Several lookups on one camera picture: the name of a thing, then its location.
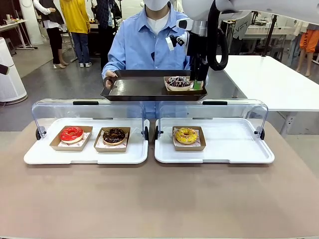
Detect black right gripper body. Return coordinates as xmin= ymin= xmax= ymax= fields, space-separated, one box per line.
xmin=186 ymin=31 xmax=209 ymax=63

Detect dark donut white sprinkles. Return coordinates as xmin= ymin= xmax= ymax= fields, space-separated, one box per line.
xmin=166 ymin=76 xmax=192 ymax=89

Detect dark brown serving tray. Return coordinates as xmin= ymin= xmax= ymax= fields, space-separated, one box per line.
xmin=100 ymin=69 xmax=208 ymax=102

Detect white printed paper liner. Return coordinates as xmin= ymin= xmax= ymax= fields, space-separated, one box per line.
xmin=58 ymin=131 xmax=91 ymax=148
xmin=97 ymin=130 xmax=130 ymax=149
xmin=173 ymin=127 xmax=201 ymax=147

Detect chocolate glazed donut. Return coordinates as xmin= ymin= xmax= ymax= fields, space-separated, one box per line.
xmin=102 ymin=127 xmax=127 ymax=146

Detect cardboard box of chocolate donut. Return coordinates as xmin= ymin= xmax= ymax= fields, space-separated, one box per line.
xmin=94 ymin=127 xmax=131 ymax=153

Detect person's right forearm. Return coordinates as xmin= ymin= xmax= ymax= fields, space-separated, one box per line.
xmin=101 ymin=55 xmax=120 ymax=75

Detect person in blue shirt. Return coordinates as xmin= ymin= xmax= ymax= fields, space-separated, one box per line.
xmin=101 ymin=0 xmax=213 ymax=120

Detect person in black vest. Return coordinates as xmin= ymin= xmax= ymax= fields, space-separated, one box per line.
xmin=33 ymin=0 xmax=70 ymax=70

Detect yellow glazed donut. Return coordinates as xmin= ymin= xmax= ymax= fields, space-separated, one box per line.
xmin=175 ymin=127 xmax=199 ymax=145

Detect cardboard box of yellow donut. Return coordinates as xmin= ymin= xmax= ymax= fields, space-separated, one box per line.
xmin=172 ymin=126 xmax=206 ymax=152

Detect person in yellow shirt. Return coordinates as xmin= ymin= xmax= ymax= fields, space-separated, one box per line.
xmin=59 ymin=0 xmax=92 ymax=68

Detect person in dark plaid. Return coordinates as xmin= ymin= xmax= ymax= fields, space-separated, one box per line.
xmin=96 ymin=0 xmax=123 ymax=72

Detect cardboard box of red donut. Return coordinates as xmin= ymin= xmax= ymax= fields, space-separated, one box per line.
xmin=49 ymin=125 xmax=94 ymax=152

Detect person's right hand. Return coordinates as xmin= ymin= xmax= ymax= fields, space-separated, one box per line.
xmin=104 ymin=71 xmax=119 ymax=90

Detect white air purifier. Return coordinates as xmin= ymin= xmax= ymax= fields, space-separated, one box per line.
xmin=0 ymin=37 xmax=28 ymax=103

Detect figure with grey apron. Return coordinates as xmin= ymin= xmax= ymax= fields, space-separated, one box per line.
xmin=231 ymin=11 xmax=253 ymax=56

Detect white desk with clutter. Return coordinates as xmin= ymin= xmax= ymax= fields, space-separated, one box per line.
xmin=0 ymin=14 xmax=35 ymax=52

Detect white round column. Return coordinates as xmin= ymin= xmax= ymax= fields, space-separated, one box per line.
xmin=19 ymin=0 xmax=44 ymax=46

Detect clear plastic display lid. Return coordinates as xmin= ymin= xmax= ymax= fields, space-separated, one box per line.
xmin=158 ymin=99 xmax=269 ymax=140
xmin=31 ymin=99 xmax=146 ymax=140

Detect white background workbench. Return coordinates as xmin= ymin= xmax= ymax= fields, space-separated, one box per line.
xmin=225 ymin=19 xmax=287 ymax=54

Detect large white side table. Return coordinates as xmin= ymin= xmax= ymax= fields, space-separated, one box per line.
xmin=216 ymin=54 xmax=319 ymax=137

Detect black tripod pole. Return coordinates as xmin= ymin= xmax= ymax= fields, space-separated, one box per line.
xmin=260 ymin=14 xmax=279 ymax=58

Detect white display tray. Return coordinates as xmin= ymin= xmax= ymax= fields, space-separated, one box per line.
xmin=24 ymin=118 xmax=150 ymax=165
xmin=154 ymin=119 xmax=275 ymax=164

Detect mannequin with orange shorts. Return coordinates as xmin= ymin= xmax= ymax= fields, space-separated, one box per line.
xmin=290 ymin=19 xmax=319 ymax=77

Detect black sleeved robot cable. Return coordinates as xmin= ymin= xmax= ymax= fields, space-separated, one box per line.
xmin=206 ymin=0 xmax=229 ymax=72

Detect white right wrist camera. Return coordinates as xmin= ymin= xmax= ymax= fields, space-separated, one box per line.
xmin=165 ymin=33 xmax=190 ymax=52

